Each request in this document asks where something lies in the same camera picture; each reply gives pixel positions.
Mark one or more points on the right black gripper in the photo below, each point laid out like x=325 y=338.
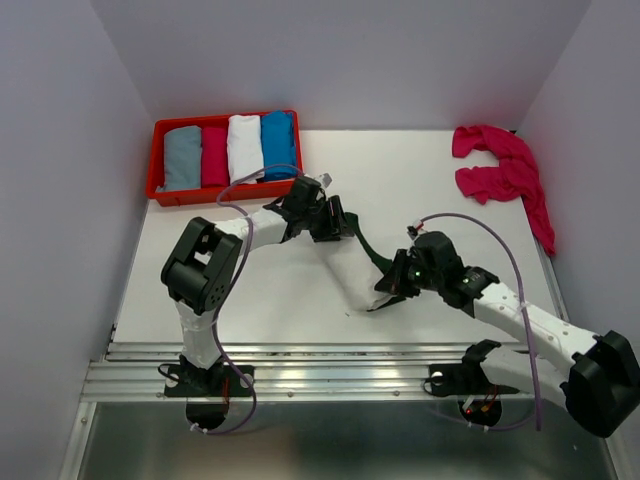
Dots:
x=393 y=281

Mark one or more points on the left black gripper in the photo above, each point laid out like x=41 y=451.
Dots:
x=336 y=225

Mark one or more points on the red plastic tray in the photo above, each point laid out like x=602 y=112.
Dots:
x=254 y=189

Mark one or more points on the cream and green t-shirt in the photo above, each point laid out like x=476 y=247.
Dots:
x=357 y=268

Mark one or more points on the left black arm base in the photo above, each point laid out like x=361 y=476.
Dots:
x=184 y=380

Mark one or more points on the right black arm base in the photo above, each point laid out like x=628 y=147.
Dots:
x=466 y=377

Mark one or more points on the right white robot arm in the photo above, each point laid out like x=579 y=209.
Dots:
x=595 y=378

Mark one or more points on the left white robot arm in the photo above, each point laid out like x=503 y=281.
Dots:
x=208 y=258

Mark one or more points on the blue rolled t-shirt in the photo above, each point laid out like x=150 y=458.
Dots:
x=278 y=146

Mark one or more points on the white rolled t-shirt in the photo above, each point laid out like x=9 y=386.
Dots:
x=244 y=147

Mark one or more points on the magenta rolled t-shirt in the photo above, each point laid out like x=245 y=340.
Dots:
x=214 y=159

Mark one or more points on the magenta crumpled t-shirt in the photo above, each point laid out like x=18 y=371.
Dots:
x=515 y=176

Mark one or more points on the grey rolled t-shirt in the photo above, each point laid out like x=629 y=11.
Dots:
x=182 y=159

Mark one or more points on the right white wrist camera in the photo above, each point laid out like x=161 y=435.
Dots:
x=416 y=229

